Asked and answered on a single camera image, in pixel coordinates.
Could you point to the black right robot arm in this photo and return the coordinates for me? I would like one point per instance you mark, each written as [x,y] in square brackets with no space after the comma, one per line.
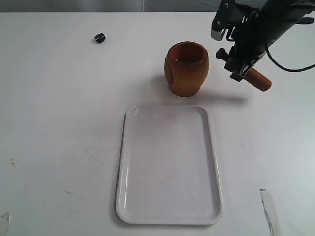
[281,16]

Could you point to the small black plastic clip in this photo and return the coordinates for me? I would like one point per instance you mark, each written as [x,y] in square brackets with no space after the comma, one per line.
[100,38]

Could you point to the dark wooden pestle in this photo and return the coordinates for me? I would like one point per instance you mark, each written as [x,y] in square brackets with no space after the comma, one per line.
[253,77]

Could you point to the clear tape strip right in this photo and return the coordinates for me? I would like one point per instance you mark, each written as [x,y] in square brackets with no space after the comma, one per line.
[270,213]

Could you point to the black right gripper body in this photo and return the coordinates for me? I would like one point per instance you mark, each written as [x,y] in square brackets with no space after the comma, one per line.
[249,43]

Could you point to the clear tape strip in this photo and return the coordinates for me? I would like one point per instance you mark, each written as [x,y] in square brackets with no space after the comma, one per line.
[270,213]
[4,224]

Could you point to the wooden mortar cup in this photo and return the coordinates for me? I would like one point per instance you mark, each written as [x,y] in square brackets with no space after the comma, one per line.
[186,67]

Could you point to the clear tape strip left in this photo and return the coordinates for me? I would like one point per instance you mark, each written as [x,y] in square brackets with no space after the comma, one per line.
[4,224]

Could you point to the white rectangular plastic tray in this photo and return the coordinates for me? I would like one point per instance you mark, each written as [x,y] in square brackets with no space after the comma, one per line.
[168,172]

